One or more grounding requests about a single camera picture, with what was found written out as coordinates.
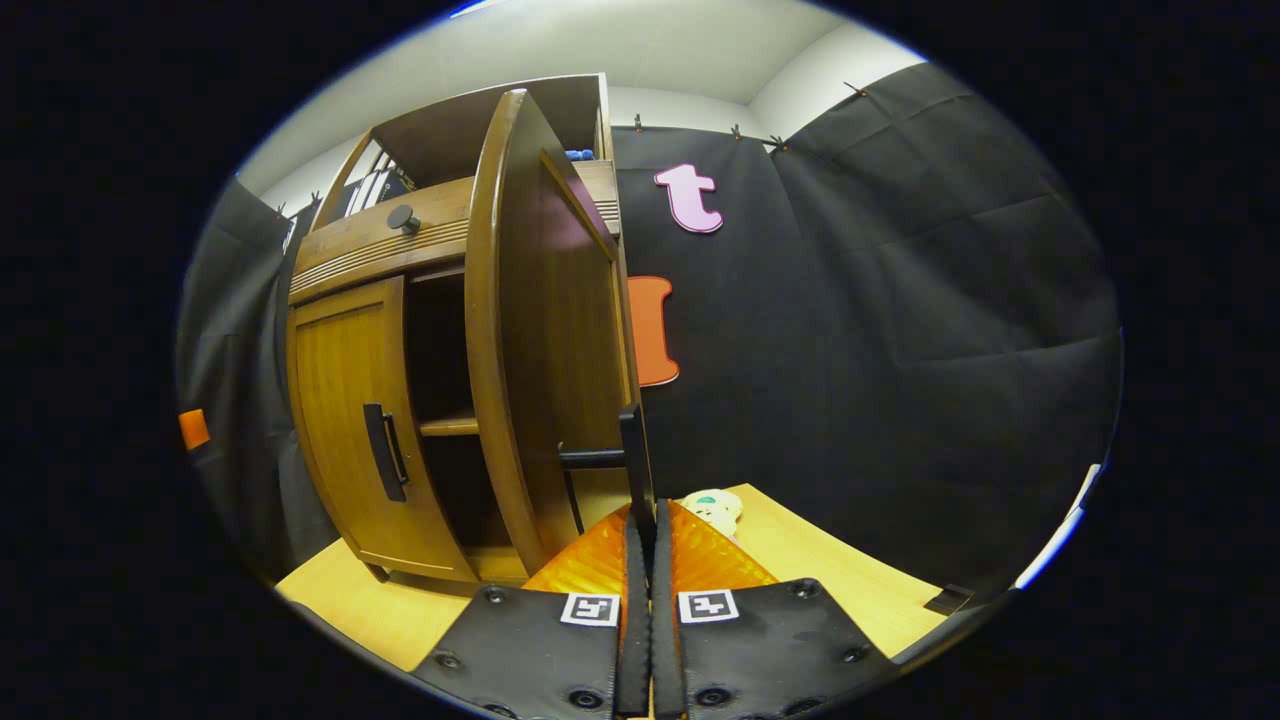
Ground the black backdrop cloth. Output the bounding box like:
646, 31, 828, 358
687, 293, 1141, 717
175, 62, 1123, 601

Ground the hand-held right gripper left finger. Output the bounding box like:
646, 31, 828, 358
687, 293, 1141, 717
412, 505, 651, 720

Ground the wooden double-door shoe cabinet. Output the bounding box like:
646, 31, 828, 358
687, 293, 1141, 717
285, 72, 641, 591

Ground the wooden cabinet drawer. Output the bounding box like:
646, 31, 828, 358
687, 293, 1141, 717
288, 160, 623, 306

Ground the black door handle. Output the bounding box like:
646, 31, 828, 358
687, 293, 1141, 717
556, 403, 658, 561
362, 403, 411, 503

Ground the wooden cabinet door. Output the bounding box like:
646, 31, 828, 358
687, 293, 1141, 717
465, 88, 656, 576
288, 275, 479, 584

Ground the cream item with green spot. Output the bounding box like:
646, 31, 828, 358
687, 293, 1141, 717
680, 488, 744, 541

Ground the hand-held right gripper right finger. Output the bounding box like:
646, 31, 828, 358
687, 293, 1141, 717
652, 498, 901, 720

